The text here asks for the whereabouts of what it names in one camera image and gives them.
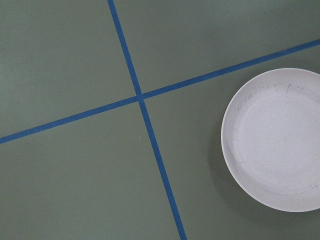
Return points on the pink plate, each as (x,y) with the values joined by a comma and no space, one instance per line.
(270,139)

